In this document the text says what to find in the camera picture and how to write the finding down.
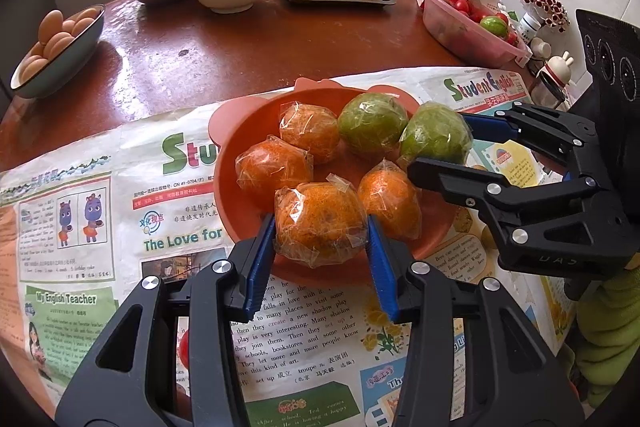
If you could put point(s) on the pile of brown eggs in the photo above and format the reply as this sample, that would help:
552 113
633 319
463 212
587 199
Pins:
52 39

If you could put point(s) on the green citrus fruit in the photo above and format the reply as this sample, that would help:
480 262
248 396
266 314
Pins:
372 122
435 139

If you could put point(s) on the white bottle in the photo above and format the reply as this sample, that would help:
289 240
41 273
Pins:
530 26

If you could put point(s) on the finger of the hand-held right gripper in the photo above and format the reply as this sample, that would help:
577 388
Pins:
540 127
450 179

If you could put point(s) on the person's right forearm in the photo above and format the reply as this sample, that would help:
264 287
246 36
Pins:
610 337

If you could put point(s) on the small brown round fruit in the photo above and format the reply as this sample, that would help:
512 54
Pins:
489 238

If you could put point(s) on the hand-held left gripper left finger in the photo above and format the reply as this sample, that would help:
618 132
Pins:
260 267

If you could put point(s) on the white rabbit figure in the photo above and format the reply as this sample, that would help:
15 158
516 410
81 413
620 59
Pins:
557 72

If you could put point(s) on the glass jar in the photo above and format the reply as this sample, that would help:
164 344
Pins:
545 94

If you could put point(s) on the smooth orange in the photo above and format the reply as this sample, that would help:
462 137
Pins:
273 174
391 202

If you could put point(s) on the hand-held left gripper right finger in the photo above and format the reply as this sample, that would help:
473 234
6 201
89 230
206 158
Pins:
382 272

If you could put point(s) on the pink clear plastic container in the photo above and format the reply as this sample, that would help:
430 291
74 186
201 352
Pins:
460 37

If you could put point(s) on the red tomato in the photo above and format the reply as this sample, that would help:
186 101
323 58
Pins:
184 347

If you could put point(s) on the bunch of small red tomatoes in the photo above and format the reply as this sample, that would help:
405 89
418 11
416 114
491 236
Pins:
472 9

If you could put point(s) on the grey-blue oval bowl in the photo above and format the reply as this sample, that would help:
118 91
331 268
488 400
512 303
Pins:
70 62

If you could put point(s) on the red white flower bouquet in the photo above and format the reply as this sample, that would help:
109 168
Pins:
542 4

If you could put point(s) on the orange plastic plate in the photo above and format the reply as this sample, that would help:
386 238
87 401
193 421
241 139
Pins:
250 122

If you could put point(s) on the green tomato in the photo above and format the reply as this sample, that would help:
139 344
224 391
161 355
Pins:
494 26

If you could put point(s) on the colourful printed newspaper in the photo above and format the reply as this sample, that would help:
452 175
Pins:
480 89
100 187

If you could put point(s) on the mottled orange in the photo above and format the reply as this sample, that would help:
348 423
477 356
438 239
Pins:
320 219
309 132

